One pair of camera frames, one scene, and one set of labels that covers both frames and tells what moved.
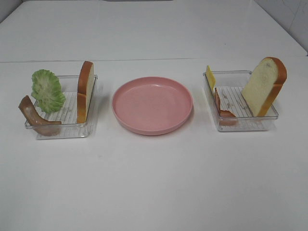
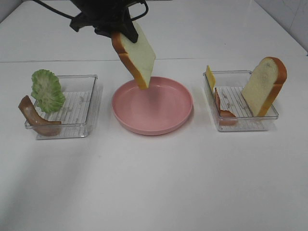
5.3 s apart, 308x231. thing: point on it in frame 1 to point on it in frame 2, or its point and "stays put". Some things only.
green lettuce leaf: [47, 90] stays put
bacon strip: [43, 126] stays put
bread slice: [85, 84] to [138, 57]
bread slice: [263, 86] stays put
